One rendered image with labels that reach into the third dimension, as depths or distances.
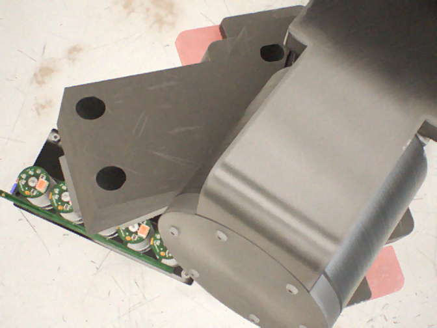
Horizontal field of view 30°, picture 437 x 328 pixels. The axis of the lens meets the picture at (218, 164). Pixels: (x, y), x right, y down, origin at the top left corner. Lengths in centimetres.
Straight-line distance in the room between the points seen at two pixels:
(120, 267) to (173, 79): 40
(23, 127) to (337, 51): 51
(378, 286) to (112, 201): 15
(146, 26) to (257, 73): 44
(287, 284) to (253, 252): 1
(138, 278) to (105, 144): 40
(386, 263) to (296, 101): 18
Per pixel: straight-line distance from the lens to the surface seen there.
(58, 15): 74
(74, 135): 27
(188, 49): 38
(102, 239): 61
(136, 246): 62
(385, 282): 37
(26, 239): 68
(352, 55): 22
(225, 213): 20
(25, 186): 63
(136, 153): 27
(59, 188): 62
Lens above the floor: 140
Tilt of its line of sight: 75 degrees down
